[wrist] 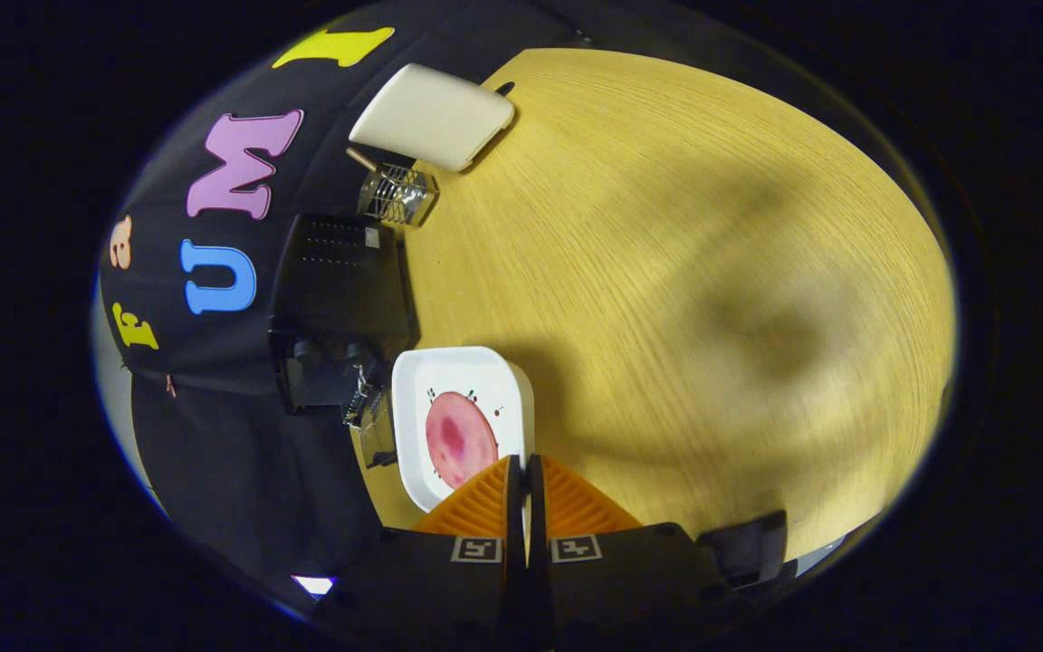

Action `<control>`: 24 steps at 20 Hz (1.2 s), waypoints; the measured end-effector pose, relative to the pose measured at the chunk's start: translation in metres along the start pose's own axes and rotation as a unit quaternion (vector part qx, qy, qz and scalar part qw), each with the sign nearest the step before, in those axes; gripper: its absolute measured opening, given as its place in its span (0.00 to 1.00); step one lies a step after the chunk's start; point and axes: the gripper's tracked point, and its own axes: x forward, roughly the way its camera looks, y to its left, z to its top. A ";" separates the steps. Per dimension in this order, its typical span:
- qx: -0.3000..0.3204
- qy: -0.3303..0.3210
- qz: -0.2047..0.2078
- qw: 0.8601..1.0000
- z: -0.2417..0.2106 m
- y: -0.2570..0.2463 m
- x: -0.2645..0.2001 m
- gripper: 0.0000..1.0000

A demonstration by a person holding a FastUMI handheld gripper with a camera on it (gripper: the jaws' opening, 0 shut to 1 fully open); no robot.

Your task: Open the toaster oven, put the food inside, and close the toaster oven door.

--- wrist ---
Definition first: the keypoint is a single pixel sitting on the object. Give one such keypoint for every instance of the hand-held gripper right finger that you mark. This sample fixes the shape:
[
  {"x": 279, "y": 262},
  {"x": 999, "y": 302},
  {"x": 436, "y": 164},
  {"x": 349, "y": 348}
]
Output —
[{"x": 612, "y": 589}]

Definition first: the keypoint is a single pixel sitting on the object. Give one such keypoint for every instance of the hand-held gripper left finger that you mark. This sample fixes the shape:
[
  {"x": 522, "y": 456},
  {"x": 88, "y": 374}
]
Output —
[{"x": 449, "y": 589}]

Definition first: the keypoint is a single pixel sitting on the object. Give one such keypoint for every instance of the pink ham slice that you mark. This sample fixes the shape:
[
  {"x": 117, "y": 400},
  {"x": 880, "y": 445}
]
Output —
[{"x": 458, "y": 439}]

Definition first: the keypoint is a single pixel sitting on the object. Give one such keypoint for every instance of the white square plate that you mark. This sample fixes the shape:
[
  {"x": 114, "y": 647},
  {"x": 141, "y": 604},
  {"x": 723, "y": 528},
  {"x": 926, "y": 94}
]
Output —
[{"x": 458, "y": 371}]

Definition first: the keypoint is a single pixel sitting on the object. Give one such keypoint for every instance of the black toaster oven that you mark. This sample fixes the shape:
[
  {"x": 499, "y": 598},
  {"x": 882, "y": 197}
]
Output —
[{"x": 340, "y": 281}]

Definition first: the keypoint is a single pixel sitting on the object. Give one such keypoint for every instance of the white bread toaster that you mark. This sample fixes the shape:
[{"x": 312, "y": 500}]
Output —
[{"x": 431, "y": 113}]

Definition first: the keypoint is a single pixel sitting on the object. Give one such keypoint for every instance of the black backdrop cloth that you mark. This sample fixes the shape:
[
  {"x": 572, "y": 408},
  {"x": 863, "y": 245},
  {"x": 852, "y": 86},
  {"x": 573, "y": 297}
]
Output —
[{"x": 214, "y": 435}]

